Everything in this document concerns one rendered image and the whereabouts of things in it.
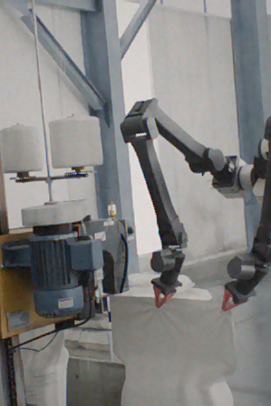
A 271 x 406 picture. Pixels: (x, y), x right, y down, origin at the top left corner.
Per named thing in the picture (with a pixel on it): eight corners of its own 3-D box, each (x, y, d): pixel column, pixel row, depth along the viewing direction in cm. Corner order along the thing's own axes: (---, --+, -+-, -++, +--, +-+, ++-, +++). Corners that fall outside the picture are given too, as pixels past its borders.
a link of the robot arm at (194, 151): (152, 87, 230) (127, 92, 236) (142, 127, 225) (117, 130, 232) (226, 154, 261) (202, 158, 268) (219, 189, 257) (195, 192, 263)
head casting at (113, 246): (130, 290, 278) (124, 210, 276) (85, 303, 259) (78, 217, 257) (72, 287, 297) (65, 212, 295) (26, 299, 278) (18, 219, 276)
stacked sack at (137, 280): (198, 290, 618) (197, 272, 617) (167, 300, 584) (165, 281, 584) (135, 287, 661) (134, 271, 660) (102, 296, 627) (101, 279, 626)
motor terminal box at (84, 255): (106, 275, 233) (102, 237, 232) (96, 280, 223) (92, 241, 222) (80, 276, 235) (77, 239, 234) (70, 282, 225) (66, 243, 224)
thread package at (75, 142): (114, 167, 242) (110, 113, 241) (79, 169, 230) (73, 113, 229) (77, 170, 253) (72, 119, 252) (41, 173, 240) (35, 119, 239)
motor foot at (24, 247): (52, 265, 235) (50, 237, 235) (24, 271, 226) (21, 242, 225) (32, 265, 241) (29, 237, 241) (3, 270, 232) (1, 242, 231)
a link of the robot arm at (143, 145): (154, 113, 230) (127, 119, 237) (143, 120, 226) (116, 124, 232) (193, 240, 242) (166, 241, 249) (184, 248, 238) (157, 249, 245)
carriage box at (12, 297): (78, 317, 255) (70, 225, 253) (1, 340, 229) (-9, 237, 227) (28, 314, 270) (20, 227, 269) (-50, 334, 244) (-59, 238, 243)
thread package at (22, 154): (53, 171, 259) (48, 122, 258) (22, 173, 247) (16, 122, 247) (24, 174, 268) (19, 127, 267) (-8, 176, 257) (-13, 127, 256)
